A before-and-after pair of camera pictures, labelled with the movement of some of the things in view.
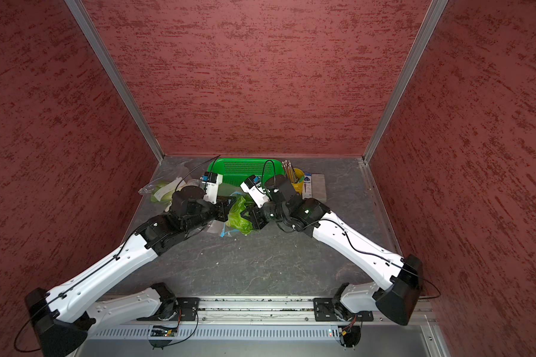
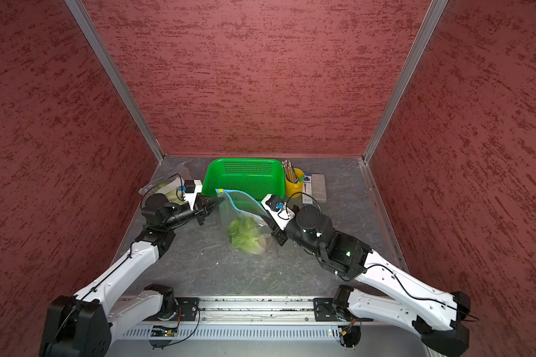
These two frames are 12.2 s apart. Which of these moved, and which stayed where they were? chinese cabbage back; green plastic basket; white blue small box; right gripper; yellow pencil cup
Moved: right gripper; chinese cabbage back
Stayed: yellow pencil cup; green plastic basket; white blue small box
